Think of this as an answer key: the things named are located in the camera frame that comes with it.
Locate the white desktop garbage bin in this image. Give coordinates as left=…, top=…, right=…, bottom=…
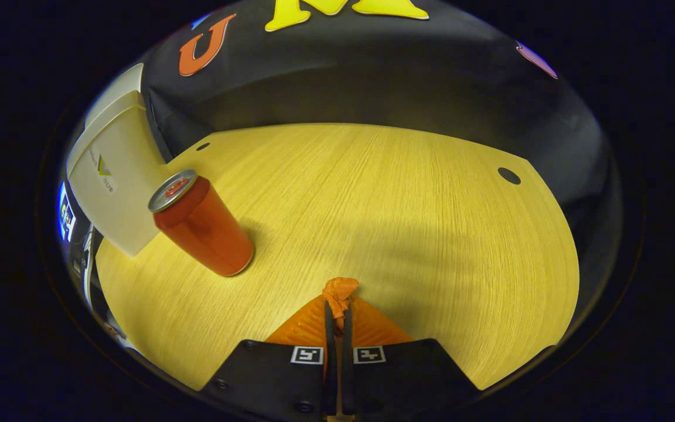
left=67, top=63, right=171, bottom=258

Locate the computer monitor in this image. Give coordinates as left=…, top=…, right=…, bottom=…
left=57, top=182, right=77, bottom=244

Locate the red pop can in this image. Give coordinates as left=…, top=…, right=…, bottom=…
left=148, top=169, right=255, bottom=277

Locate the orange paper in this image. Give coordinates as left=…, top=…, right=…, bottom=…
left=323, top=277, right=360, bottom=329

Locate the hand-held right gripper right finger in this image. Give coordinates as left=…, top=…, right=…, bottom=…
left=340, top=296, right=482, bottom=420

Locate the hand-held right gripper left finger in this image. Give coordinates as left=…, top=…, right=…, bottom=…
left=200, top=295, right=338, bottom=420

